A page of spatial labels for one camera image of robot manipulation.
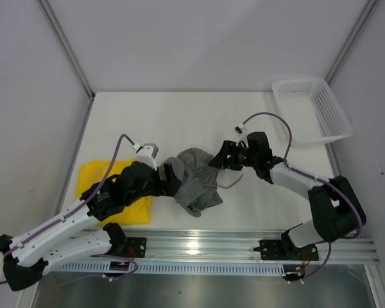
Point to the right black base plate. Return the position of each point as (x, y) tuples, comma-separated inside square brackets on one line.
[(279, 250)]

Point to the yellow shorts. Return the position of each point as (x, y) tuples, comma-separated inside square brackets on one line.
[(138, 213)]

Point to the left aluminium frame post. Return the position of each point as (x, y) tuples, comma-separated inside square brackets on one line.
[(63, 42)]

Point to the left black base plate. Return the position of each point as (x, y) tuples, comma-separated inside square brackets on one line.
[(135, 247)]

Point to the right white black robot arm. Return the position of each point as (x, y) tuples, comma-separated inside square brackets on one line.
[(335, 209)]

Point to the white plastic basket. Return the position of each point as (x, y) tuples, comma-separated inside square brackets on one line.
[(311, 110)]

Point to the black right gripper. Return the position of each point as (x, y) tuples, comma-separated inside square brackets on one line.
[(220, 160)]

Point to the aluminium frame post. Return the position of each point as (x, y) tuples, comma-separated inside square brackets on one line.
[(63, 42), (357, 30)]

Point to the aluminium mounting rail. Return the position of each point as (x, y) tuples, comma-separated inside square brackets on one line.
[(224, 246)]

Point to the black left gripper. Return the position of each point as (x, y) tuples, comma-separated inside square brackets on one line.
[(167, 187)]

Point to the right aluminium frame post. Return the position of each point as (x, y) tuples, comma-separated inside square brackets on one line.
[(357, 30)]

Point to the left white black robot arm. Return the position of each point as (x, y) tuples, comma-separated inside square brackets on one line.
[(29, 257)]

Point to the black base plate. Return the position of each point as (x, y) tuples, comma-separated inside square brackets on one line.
[(279, 250), (135, 247)]

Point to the white slotted cable duct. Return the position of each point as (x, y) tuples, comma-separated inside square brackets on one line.
[(175, 268)]

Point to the grey shorts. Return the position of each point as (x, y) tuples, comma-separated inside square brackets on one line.
[(196, 187)]

